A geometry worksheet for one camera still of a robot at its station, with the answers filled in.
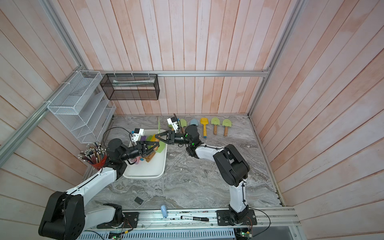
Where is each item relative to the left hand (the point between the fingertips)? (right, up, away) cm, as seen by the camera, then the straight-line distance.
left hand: (158, 147), depth 73 cm
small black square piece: (-12, -30, +6) cm, 33 cm away
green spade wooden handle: (+45, +14, +41) cm, 62 cm away
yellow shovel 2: (+27, +15, +41) cm, 52 cm away
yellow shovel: (-3, +4, +2) cm, 5 cm away
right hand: (-2, +4, +2) cm, 5 cm away
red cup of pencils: (-35, -4, +4) cm, 36 cm away
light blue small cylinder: (+2, -33, +1) cm, 33 cm away
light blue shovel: (+19, +15, +42) cm, 48 cm away
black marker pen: (+18, -36, 0) cm, 40 cm away
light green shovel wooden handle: (+36, +15, +41) cm, 57 cm away
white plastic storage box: (-6, -17, +20) cm, 27 cm away
